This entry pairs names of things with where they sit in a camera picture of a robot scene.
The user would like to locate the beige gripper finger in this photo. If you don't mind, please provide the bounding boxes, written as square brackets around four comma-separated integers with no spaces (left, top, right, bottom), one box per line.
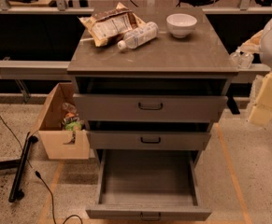
[248,72,272,127]
[239,31,263,53]

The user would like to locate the grey drawer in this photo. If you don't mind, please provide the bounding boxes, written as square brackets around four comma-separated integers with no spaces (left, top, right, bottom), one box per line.
[73,93,227,122]
[86,149,211,221]
[88,131,211,150]

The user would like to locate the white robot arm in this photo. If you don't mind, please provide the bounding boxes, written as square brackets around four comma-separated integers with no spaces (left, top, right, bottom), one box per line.
[239,18,272,127]

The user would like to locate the grey drawer cabinet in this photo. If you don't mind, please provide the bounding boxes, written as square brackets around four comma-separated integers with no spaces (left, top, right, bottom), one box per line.
[67,7,238,161]

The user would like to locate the grey bottom drawer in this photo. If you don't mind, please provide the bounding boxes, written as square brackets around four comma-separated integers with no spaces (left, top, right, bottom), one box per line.
[86,149,211,221]

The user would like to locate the grey top drawer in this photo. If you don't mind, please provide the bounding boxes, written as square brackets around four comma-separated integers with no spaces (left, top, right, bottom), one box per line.
[73,93,227,122]

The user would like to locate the right sanitizer pump bottle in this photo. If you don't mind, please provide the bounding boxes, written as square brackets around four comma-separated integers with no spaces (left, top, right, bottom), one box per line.
[239,53,254,69]

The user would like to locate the sanitizer pump bottle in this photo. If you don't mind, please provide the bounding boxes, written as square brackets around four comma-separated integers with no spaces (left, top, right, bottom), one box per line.
[239,53,254,69]
[230,49,241,66]

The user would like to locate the left sanitizer pump bottle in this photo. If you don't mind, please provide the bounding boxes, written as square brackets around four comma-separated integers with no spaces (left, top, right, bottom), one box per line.
[230,49,241,66]

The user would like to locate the white ceramic bowl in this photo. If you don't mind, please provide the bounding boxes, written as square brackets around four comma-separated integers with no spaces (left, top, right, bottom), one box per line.
[166,13,197,38]

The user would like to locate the clear plastic water bottle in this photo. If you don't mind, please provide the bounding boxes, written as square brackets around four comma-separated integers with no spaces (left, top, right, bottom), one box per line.
[117,21,158,50]

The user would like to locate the crumpled chip bag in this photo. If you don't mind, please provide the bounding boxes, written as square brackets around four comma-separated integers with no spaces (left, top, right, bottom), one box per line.
[79,3,145,47]

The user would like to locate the snack packets in box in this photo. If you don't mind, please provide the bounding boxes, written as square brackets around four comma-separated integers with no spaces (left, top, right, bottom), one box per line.
[62,103,84,132]

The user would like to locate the cardboard box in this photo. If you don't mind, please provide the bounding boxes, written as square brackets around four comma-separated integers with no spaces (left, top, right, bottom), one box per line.
[31,83,90,160]

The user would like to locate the metal railing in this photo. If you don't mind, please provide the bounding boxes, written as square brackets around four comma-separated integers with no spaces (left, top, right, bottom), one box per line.
[0,0,272,80]

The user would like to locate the black stand leg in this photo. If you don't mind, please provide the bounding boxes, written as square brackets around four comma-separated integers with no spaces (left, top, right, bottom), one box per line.
[8,133,38,203]

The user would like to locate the black floor cable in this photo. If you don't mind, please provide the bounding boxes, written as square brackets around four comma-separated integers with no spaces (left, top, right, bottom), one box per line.
[0,91,84,224]

